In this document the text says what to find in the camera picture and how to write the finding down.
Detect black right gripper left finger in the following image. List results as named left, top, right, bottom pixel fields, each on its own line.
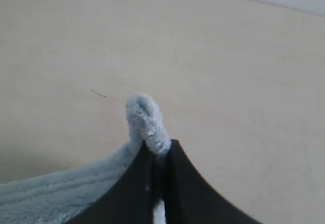
left=68, top=143, right=159, bottom=224

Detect light blue fleece towel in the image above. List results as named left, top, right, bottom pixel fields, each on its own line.
left=1, top=94, right=171, bottom=223

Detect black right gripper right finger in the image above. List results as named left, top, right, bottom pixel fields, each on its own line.
left=164, top=140, right=259, bottom=224

